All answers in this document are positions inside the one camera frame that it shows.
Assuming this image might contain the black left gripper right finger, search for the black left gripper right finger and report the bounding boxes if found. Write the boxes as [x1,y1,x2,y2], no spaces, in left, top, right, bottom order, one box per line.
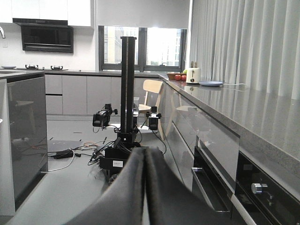
[145,148,232,225]

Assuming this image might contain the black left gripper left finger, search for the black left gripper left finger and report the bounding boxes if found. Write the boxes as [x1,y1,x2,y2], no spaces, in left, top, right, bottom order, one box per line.
[66,147,146,225]

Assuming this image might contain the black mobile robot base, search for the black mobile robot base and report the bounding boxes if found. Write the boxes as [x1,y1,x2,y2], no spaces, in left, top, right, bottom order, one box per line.
[88,137,141,184]

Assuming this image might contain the black robot column mast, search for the black robot column mast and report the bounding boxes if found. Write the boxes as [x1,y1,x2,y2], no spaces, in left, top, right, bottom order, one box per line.
[118,36,136,148]

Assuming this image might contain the black power adapter brick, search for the black power adapter brick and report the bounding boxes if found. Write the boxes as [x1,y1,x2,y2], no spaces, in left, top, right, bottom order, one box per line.
[54,149,74,159]

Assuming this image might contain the silver oven knob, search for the silver oven knob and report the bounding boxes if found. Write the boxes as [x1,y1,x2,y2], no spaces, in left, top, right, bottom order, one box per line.
[251,183,268,194]

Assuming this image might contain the built-in black oven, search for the built-in black oven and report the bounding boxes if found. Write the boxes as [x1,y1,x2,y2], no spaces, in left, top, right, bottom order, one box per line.
[191,140,300,225]

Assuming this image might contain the light wooden chair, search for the light wooden chair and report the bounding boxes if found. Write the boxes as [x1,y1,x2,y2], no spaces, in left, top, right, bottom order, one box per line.
[137,79,175,141]

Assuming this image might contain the blue plate on counter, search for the blue plate on counter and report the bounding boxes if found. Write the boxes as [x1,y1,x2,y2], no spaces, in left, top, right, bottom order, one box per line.
[199,81,223,87]

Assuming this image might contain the bowl of fruit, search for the bowl of fruit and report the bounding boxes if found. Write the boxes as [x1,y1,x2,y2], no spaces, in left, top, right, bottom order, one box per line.
[167,69,187,82]

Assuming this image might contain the white toaster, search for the white toaster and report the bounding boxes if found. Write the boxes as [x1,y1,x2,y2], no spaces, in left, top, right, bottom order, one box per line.
[186,67,201,84]

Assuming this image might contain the gas stove burners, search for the gas stove burners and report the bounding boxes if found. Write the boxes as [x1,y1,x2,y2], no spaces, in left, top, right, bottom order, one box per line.
[16,64,68,71]

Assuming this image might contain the white curtains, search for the white curtains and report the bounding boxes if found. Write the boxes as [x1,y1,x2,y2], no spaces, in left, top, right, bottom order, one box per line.
[186,0,300,99]

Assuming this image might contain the white roller blind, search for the white roller blind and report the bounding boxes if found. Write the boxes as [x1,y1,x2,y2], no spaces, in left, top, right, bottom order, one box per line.
[95,0,190,29]

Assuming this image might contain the black range hood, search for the black range hood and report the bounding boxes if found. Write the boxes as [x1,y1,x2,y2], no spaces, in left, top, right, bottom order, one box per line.
[13,18,74,53]

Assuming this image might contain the long steel oven handle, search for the long steel oven handle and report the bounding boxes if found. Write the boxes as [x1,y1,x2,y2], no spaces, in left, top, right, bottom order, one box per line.
[191,167,232,214]

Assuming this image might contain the white floor cable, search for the white floor cable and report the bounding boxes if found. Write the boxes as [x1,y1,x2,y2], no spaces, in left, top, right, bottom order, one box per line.
[41,150,75,173]

